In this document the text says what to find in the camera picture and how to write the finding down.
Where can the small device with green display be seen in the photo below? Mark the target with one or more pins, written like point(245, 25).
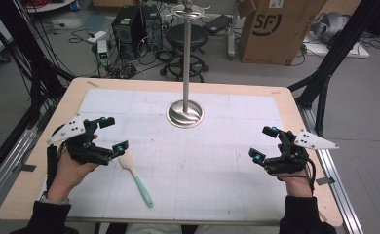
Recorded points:
point(102, 52)

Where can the aluminium rail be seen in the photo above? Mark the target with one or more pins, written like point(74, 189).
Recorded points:
point(12, 162)
point(334, 169)

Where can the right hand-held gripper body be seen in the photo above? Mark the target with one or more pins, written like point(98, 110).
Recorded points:
point(292, 152)

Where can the grey helmet-like device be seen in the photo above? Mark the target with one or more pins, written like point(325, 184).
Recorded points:
point(329, 26)

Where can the black round stool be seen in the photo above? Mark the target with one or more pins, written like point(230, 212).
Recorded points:
point(186, 48)

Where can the black computer tower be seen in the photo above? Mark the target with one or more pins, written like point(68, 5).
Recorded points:
point(126, 32)
point(153, 26)

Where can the black metal frame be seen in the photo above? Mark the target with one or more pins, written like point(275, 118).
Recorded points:
point(25, 52)
point(334, 55)

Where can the large cardboard box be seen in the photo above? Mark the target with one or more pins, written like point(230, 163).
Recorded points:
point(275, 29)

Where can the white power strip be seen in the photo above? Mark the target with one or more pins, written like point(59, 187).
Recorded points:
point(96, 36)

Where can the person's right hand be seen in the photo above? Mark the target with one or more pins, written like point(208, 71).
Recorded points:
point(297, 184)

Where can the white grid mat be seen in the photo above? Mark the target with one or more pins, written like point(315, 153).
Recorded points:
point(178, 156)

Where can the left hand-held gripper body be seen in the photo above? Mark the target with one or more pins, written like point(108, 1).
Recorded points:
point(81, 143)

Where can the metal stand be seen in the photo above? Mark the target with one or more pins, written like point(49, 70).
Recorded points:
point(186, 65)

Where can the person's left hand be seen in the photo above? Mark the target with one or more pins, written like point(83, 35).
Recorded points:
point(71, 173)

